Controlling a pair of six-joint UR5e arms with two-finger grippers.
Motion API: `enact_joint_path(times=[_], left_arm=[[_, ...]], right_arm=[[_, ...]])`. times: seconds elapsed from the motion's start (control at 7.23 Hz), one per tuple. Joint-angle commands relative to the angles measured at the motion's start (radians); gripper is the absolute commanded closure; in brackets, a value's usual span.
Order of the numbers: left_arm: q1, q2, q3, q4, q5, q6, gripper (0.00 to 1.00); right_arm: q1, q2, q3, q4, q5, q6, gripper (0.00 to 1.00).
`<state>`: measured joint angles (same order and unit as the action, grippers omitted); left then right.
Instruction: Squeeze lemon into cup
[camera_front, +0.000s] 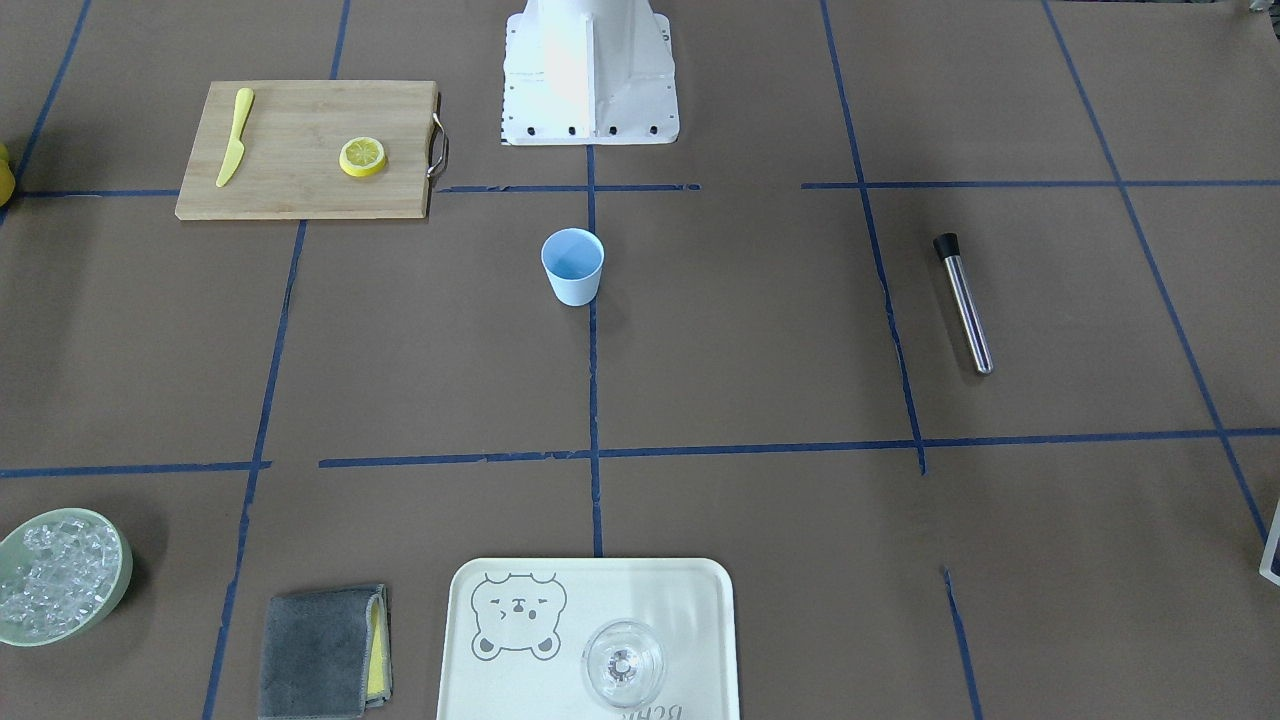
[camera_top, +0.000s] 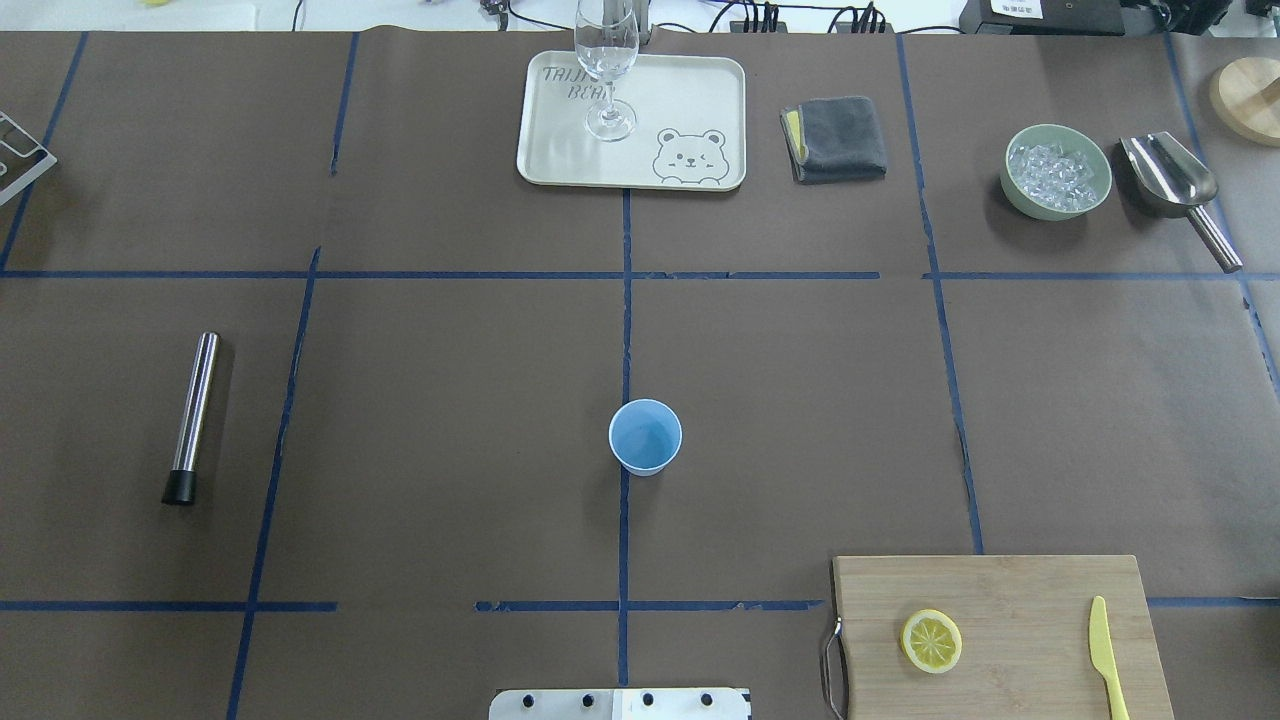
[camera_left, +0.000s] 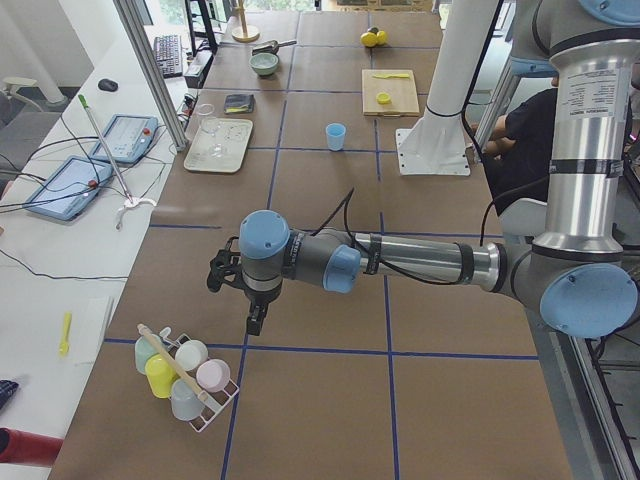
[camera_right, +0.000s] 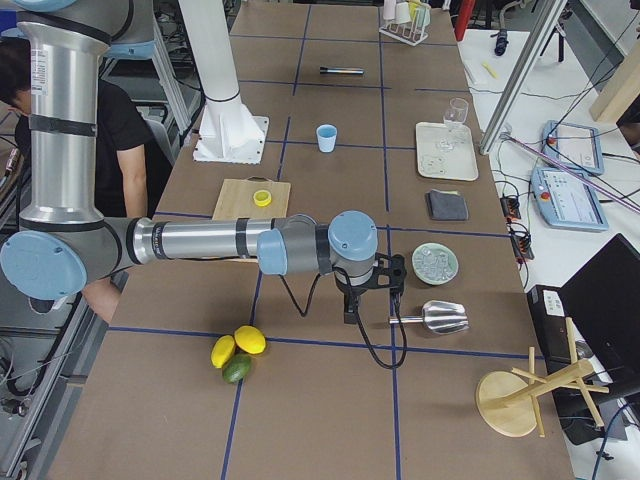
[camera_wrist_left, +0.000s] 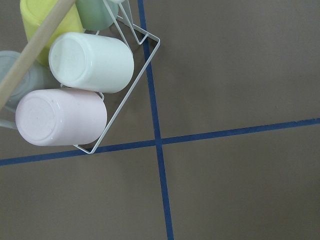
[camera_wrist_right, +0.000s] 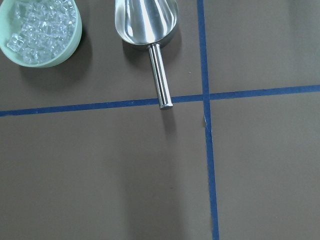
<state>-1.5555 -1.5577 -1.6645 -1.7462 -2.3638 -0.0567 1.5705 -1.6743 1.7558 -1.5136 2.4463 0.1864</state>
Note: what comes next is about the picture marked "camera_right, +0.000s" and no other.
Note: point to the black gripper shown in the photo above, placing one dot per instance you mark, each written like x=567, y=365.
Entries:
x=351, y=290

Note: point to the yellow lemon slice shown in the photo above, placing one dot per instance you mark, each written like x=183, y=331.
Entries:
x=262, y=198

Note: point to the black metal muddler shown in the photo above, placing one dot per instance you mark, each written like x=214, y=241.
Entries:
x=348, y=71

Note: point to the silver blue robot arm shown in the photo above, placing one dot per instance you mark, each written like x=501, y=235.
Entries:
x=64, y=242

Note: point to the yellow lemon right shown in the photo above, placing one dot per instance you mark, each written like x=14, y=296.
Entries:
x=250, y=339

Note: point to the yellow lemon left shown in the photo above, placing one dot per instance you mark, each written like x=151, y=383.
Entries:
x=222, y=351

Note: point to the light blue cup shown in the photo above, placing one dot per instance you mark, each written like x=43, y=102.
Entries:
x=326, y=135

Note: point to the white cup rack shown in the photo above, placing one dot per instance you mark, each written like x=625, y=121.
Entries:
x=406, y=21

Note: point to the green bowl of ice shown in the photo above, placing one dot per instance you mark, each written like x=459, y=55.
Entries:
x=434, y=263

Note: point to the metal ice scoop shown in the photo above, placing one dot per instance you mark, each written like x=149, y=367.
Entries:
x=438, y=317

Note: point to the grey folded cloth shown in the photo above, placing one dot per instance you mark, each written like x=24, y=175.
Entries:
x=446, y=206

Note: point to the bamboo cutting board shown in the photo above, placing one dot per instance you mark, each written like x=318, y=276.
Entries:
x=235, y=200

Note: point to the cream serving tray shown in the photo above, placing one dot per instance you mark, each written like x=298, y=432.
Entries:
x=446, y=154

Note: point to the wooden mug tree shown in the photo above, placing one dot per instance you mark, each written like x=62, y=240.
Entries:
x=508, y=401

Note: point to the clear wine glass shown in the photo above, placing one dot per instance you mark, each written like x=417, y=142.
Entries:
x=453, y=118

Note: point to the near teach pendant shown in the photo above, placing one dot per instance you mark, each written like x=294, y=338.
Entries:
x=565, y=201

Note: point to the teach pendant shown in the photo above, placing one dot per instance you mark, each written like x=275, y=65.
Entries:
x=576, y=146
x=565, y=201

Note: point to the black monitor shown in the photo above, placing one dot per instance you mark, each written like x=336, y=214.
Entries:
x=602, y=298

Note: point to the yellow plastic spoon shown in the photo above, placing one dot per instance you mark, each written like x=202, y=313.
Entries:
x=490, y=70

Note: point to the far teach pendant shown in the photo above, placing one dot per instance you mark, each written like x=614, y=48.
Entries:
x=576, y=146

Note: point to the person in black shirt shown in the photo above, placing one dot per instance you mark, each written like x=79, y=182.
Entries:
x=121, y=184

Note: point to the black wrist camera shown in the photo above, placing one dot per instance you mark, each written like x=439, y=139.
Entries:
x=389, y=273

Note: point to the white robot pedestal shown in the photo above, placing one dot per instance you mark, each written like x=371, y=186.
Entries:
x=228, y=132

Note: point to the aluminium frame post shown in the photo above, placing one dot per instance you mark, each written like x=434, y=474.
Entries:
x=549, y=16

